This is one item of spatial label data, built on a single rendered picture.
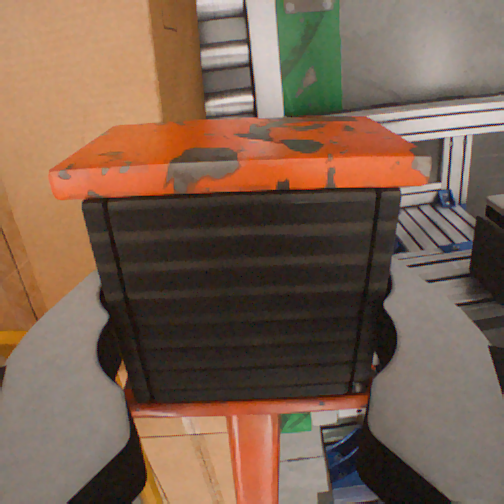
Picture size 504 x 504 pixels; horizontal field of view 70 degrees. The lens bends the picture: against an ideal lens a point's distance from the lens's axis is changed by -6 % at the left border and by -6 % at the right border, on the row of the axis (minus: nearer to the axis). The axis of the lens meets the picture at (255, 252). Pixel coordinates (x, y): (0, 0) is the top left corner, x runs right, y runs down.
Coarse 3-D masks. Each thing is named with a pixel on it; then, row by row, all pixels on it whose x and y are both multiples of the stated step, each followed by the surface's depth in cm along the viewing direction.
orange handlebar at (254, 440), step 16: (240, 416) 14; (256, 416) 14; (272, 416) 14; (240, 432) 15; (256, 432) 15; (272, 432) 15; (240, 448) 15; (256, 448) 15; (272, 448) 15; (240, 464) 16; (256, 464) 16; (272, 464) 16; (240, 480) 17; (256, 480) 17; (272, 480) 17; (240, 496) 17; (256, 496) 17; (272, 496) 17
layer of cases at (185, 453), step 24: (144, 432) 120; (168, 432) 121; (192, 432) 121; (216, 432) 122; (168, 456) 127; (192, 456) 127; (216, 456) 128; (168, 480) 135; (192, 480) 135; (216, 480) 135
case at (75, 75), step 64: (0, 0) 29; (64, 0) 30; (128, 0) 30; (192, 0) 58; (0, 64) 32; (64, 64) 32; (128, 64) 33; (192, 64) 56; (0, 128) 35; (64, 128) 35; (0, 192) 38; (0, 256) 42; (64, 256) 42; (0, 320) 46
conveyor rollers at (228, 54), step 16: (208, 0) 63; (224, 0) 63; (240, 0) 63; (208, 16) 65; (224, 16) 66; (240, 16) 67; (208, 48) 67; (224, 48) 67; (240, 48) 67; (208, 64) 69; (224, 64) 69; (240, 64) 69; (208, 96) 72; (224, 96) 72; (240, 96) 72; (208, 112) 73; (224, 112) 73; (240, 112) 74
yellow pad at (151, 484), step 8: (0, 336) 29; (8, 336) 29; (16, 336) 29; (0, 344) 28; (8, 344) 28; (16, 344) 28; (0, 352) 28; (8, 352) 28; (120, 384) 32; (144, 456) 37; (152, 480) 39; (144, 488) 38; (152, 488) 39; (144, 496) 39; (152, 496) 39; (160, 496) 42
